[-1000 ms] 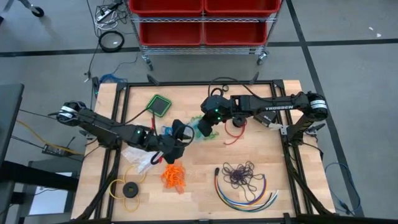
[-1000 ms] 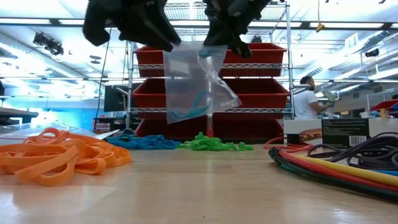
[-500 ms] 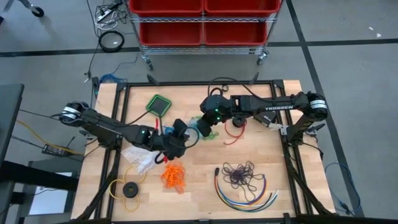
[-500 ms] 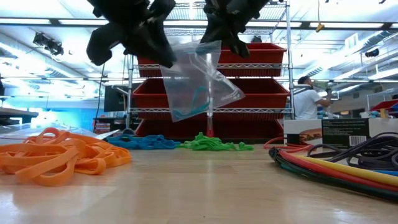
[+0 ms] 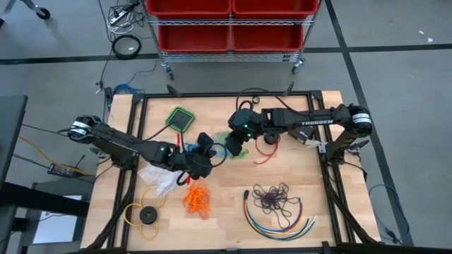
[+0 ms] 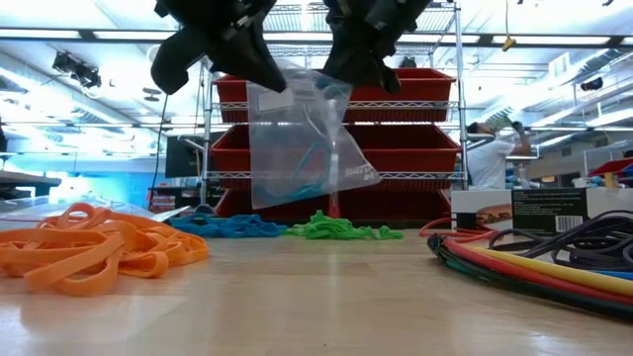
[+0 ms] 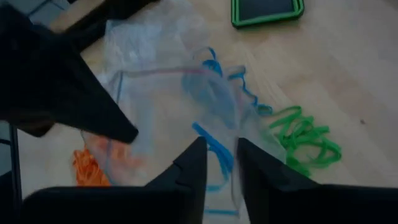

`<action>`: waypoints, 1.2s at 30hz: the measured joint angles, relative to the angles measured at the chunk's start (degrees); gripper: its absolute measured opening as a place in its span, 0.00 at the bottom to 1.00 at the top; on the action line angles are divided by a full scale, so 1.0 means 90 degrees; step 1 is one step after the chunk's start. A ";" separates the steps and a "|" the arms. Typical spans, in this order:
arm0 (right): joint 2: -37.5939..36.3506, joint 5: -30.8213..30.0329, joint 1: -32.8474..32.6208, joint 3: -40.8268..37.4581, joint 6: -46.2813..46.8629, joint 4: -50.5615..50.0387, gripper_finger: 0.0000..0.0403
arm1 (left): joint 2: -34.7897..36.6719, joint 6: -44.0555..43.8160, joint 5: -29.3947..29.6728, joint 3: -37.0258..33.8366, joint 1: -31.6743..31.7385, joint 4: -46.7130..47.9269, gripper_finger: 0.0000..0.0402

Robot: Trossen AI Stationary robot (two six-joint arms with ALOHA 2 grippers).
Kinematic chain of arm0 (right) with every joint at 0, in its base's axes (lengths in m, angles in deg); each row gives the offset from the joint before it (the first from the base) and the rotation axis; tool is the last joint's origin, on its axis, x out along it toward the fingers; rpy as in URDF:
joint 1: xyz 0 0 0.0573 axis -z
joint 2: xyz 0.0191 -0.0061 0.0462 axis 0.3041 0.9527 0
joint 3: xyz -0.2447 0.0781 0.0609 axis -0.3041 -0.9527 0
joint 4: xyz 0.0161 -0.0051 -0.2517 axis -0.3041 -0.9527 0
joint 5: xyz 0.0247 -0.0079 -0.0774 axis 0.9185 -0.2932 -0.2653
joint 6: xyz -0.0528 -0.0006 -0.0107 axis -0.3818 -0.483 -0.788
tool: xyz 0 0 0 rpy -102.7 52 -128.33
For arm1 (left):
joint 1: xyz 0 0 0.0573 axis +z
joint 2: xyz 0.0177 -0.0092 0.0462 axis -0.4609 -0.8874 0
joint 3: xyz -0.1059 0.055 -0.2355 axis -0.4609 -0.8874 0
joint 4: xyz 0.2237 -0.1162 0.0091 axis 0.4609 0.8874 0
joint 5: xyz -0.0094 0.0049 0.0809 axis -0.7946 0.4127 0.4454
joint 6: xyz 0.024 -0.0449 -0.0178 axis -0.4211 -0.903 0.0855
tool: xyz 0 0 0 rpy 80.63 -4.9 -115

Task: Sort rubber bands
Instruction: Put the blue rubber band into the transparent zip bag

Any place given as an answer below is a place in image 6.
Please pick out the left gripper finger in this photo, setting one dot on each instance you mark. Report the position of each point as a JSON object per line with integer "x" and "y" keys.
{"x": 180, "y": 59}
{"x": 252, "y": 62}

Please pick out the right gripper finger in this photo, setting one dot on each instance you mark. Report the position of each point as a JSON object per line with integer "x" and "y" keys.
{"x": 391, "y": 79}
{"x": 356, "y": 66}

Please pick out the clear zip bag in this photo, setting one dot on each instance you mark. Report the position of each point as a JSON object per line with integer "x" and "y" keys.
{"x": 277, "y": 163}

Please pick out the blue rubber band pile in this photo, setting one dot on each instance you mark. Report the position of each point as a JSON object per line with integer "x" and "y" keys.
{"x": 232, "y": 228}

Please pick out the green rubber band pile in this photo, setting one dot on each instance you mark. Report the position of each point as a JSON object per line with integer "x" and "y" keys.
{"x": 336, "y": 230}

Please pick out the orange rubber band pile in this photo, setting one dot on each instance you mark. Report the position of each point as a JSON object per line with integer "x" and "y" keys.
{"x": 74, "y": 262}

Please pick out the dark brown rubber band pile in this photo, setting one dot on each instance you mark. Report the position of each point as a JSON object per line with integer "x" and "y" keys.
{"x": 603, "y": 247}

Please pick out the red plastic bin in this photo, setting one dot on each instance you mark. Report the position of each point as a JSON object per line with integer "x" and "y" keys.
{"x": 420, "y": 94}
{"x": 230, "y": 153}
{"x": 230, "y": 94}
{"x": 420, "y": 153}
{"x": 232, "y": 204}
{"x": 395, "y": 205}

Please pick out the black monitor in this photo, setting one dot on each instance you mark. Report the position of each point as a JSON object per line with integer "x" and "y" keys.
{"x": 180, "y": 160}

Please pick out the black ceiling device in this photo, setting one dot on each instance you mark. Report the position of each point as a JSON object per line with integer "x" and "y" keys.
{"x": 79, "y": 71}
{"x": 592, "y": 84}

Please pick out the yellow hanging plug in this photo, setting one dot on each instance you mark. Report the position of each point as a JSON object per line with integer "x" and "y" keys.
{"x": 508, "y": 43}

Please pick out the person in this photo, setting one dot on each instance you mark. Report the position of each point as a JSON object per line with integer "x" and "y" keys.
{"x": 489, "y": 163}

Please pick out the black rolling workbench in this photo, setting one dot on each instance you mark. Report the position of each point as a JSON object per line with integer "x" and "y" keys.
{"x": 25, "y": 180}

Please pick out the white box hot dog print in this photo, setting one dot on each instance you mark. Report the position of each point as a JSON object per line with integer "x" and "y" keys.
{"x": 544, "y": 207}

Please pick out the red and blue object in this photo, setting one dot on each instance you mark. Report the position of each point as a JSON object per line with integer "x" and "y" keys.
{"x": 610, "y": 168}

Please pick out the coloured tube bundle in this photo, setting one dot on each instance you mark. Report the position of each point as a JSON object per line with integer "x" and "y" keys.
{"x": 544, "y": 274}

